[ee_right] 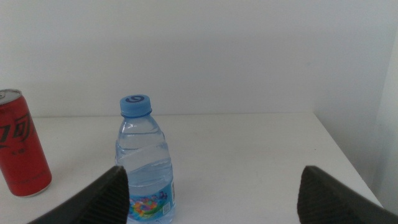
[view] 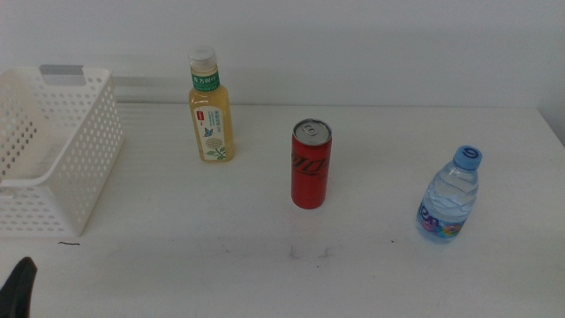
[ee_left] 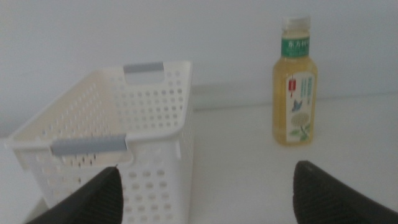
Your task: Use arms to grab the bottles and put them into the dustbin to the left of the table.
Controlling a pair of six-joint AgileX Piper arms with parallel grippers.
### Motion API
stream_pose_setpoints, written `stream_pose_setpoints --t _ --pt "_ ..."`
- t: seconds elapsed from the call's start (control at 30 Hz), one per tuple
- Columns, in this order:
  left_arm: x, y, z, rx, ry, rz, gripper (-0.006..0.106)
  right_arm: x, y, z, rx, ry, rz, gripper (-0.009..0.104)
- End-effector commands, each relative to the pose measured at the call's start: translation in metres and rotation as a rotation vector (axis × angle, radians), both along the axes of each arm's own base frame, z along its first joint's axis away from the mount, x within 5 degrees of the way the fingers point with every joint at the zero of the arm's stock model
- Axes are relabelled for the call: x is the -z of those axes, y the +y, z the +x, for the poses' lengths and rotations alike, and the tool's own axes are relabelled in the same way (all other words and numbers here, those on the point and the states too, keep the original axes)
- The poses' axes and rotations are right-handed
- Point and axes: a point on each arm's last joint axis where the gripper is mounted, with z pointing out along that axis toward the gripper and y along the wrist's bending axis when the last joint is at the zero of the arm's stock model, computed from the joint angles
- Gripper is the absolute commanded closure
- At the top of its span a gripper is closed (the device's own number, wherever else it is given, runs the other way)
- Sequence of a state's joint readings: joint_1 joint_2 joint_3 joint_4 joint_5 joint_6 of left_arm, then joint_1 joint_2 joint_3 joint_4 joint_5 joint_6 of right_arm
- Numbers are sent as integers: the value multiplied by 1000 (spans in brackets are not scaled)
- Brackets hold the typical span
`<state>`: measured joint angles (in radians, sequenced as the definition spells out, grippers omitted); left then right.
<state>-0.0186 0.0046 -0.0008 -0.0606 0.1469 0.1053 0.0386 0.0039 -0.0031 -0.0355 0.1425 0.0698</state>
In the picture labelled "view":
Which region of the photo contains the yellow tea bottle green label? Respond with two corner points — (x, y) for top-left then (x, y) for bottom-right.
(188, 45), (236, 163)

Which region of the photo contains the red soda can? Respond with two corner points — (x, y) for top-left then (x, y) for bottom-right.
(290, 117), (333, 210)

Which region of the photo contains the white perforated plastic basket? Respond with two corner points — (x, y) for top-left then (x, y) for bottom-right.
(0, 64), (125, 238)

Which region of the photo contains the clear water bottle blue cap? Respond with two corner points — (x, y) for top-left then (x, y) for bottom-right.
(416, 145), (484, 242)

